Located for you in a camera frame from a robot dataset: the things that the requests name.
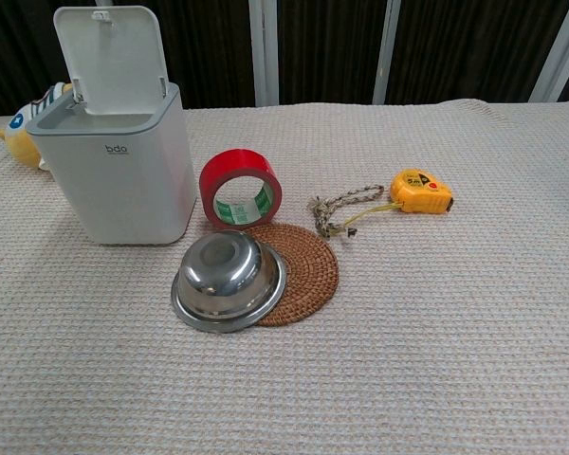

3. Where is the white trash bin lid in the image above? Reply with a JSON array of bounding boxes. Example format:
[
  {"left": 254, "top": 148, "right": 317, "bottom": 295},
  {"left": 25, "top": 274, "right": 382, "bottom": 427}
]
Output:
[{"left": 26, "top": 5, "right": 198, "bottom": 246}]

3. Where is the beige woven tablecloth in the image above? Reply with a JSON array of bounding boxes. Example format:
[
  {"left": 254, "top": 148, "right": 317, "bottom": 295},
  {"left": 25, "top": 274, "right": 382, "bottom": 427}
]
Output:
[{"left": 0, "top": 97, "right": 569, "bottom": 455}]

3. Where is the round woven rattan coaster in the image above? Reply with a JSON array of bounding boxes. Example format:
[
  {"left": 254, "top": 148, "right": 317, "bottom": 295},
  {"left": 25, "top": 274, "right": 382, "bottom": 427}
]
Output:
[{"left": 244, "top": 223, "right": 340, "bottom": 329}]

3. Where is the stainless steel bowl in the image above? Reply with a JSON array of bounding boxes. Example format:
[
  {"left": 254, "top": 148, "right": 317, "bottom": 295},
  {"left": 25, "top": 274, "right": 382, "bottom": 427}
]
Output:
[{"left": 170, "top": 228, "right": 288, "bottom": 334}]

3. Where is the red tape roll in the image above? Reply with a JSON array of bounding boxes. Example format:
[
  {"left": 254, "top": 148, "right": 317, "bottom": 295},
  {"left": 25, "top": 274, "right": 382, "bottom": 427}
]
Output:
[{"left": 198, "top": 148, "right": 285, "bottom": 229}]

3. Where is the yellow tape measure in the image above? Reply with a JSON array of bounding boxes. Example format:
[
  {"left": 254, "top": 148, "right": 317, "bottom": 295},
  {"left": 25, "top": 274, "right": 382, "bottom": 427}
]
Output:
[{"left": 343, "top": 170, "right": 456, "bottom": 237}]

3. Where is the yellow plush toy striped shirt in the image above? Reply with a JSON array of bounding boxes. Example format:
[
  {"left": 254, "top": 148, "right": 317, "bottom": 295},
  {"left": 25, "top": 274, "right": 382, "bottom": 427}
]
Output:
[{"left": 0, "top": 81, "right": 75, "bottom": 171}]

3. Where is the braided rope loop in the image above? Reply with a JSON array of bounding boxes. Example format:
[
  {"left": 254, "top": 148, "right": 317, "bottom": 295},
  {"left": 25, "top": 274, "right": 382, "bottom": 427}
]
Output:
[{"left": 305, "top": 184, "right": 385, "bottom": 241}]

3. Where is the white frame post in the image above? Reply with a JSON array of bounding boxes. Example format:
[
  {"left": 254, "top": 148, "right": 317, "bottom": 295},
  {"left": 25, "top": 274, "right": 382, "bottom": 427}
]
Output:
[
  {"left": 248, "top": 0, "right": 280, "bottom": 108},
  {"left": 533, "top": 0, "right": 569, "bottom": 103},
  {"left": 372, "top": 0, "right": 406, "bottom": 105}
]

